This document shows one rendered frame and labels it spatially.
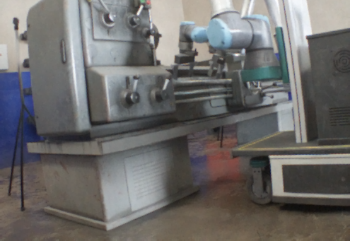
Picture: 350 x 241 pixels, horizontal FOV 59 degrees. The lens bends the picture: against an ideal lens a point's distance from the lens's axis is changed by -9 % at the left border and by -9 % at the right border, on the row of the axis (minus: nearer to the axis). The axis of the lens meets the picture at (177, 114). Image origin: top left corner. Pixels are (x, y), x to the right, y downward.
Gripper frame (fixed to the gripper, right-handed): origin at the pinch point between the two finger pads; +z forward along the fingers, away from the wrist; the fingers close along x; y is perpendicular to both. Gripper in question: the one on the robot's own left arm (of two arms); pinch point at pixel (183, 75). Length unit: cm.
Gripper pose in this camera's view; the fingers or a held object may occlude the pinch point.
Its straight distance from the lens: 212.7
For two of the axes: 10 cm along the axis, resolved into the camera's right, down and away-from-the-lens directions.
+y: -6.8, -3.4, 6.5
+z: -0.7, 9.1, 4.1
